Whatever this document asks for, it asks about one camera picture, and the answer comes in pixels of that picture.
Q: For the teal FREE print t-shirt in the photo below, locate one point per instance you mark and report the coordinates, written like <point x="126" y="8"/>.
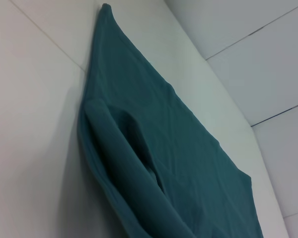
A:
<point x="151" y="136"/>

